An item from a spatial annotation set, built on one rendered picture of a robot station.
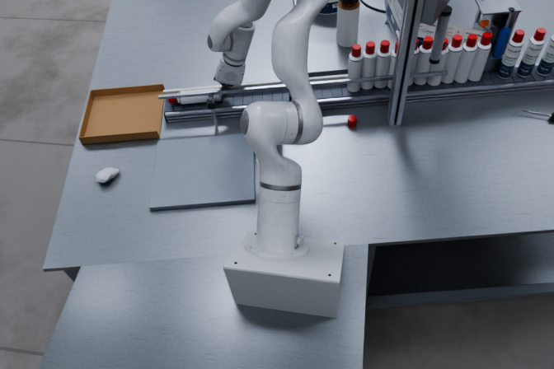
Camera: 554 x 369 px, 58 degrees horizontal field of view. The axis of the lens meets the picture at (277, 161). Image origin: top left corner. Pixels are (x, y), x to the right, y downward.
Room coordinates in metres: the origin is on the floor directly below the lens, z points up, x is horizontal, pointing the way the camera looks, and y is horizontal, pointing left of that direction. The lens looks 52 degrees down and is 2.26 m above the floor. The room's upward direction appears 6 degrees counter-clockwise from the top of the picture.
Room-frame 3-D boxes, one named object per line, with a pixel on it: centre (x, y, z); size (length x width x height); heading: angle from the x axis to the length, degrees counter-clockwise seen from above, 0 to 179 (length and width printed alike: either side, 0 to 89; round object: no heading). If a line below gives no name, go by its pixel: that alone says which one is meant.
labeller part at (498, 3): (1.48, -0.84, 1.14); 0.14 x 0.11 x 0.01; 88
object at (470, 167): (1.50, -0.29, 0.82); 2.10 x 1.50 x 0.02; 88
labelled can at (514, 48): (1.38, -0.90, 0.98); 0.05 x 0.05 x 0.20
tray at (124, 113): (1.43, 0.58, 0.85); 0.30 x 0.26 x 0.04; 88
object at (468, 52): (1.39, -0.74, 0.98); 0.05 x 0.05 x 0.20
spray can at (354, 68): (1.40, -0.33, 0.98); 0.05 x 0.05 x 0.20
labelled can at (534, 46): (1.38, -0.98, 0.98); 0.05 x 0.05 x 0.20
